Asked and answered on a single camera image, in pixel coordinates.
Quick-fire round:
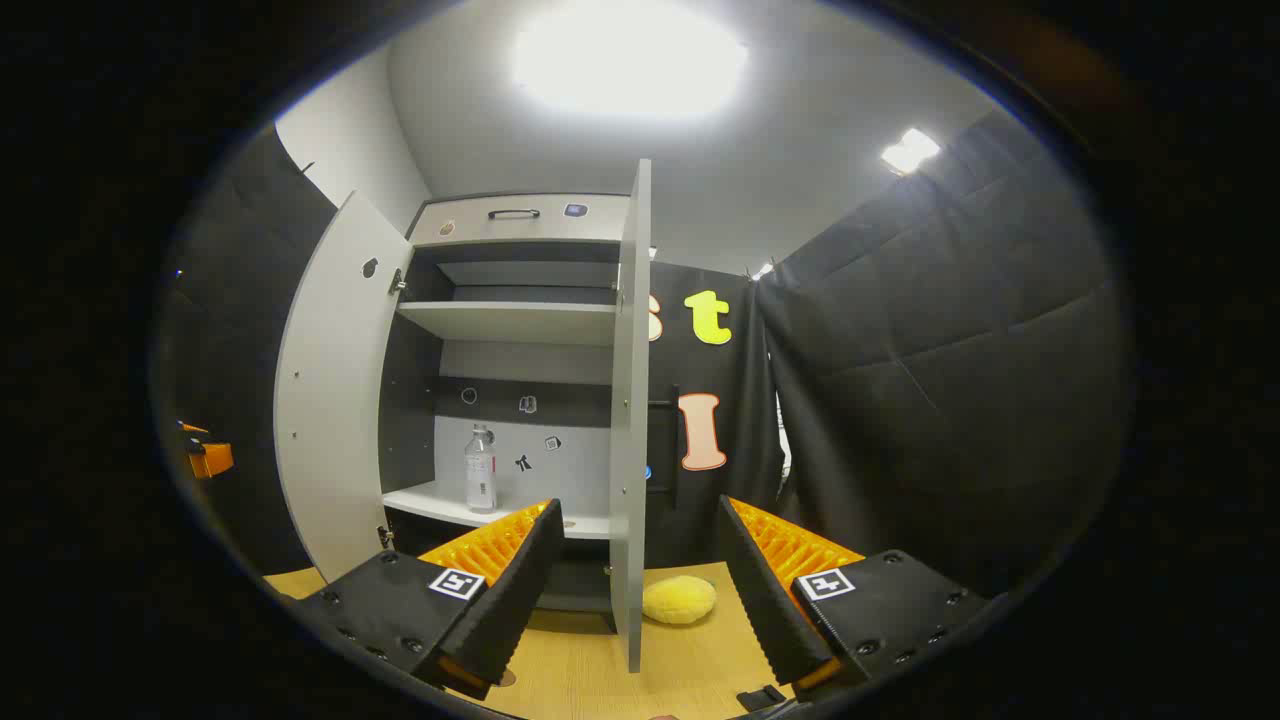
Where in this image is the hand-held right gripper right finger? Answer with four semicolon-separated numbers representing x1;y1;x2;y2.
715;494;991;701

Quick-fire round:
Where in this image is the black right door handle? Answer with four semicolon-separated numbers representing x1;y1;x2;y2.
648;385;683;511

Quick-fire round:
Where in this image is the grey cabinet drawer front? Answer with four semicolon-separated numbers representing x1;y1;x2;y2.
408;194;631;247

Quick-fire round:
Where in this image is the large ceiling light panel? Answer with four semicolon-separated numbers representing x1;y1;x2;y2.
510;0;751;121

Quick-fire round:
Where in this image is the yellow plush toy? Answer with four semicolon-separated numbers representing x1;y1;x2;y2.
641;575;718;626

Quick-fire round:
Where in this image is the grey cabinet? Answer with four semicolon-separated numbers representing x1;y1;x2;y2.
378;193;651;613

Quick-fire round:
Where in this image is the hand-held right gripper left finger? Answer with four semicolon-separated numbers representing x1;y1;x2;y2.
283;498;566;701

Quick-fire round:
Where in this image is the grey cabinet shelf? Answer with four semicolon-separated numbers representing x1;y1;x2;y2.
397;300;618;348

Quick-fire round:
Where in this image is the grey cabinet door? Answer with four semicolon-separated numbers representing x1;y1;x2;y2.
273;190;413;584
608;158;653;673

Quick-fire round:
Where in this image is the black backdrop cloth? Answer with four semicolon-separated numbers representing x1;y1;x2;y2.
160;125;336;576
645;260;786;571
755;108;1136;601

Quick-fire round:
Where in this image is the clear plastic bottle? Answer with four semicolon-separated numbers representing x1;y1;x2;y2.
464;423;499;515

